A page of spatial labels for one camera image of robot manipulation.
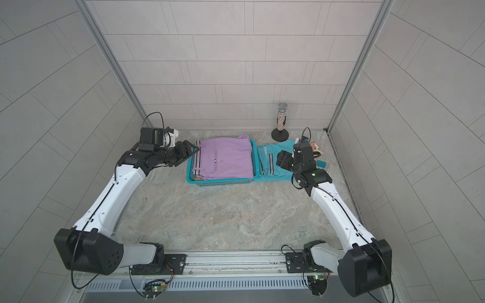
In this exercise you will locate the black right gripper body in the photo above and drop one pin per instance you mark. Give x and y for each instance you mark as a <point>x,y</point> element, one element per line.
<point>290,163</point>

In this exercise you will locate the left circuit board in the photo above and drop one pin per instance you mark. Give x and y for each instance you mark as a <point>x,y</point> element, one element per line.
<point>154,288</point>

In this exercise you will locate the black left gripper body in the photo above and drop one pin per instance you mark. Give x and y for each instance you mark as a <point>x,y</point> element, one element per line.
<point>172,154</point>

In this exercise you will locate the bottle on black stand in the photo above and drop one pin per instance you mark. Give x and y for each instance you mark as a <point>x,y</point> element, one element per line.
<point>280,134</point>

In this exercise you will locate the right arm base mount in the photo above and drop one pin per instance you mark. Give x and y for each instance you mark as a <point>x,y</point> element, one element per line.
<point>295,263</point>

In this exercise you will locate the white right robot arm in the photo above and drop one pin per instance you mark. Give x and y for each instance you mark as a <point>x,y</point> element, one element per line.
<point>363,263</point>

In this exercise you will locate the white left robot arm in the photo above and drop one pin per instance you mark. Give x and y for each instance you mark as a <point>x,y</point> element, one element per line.
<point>88,246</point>

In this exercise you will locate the teal plastic basket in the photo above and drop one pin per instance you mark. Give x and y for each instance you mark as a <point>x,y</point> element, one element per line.
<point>192,179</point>

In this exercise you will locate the teal pants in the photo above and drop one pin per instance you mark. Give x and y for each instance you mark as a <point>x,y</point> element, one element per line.
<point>270,172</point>

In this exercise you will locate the circuit board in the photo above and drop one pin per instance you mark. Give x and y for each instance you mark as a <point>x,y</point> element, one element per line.
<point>154,288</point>
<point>316,284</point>

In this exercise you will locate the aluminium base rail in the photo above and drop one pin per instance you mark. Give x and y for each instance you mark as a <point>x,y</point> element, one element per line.
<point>213,270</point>

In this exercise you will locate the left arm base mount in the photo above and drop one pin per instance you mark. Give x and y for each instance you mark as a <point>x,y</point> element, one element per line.
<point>172,264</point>

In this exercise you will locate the small red box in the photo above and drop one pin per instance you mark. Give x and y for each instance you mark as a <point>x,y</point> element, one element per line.
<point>317,151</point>

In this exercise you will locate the right circuit board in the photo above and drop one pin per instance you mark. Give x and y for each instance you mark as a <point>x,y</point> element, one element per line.
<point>316,284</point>

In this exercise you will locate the purple pants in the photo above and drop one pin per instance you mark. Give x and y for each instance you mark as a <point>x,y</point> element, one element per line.
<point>224,158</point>

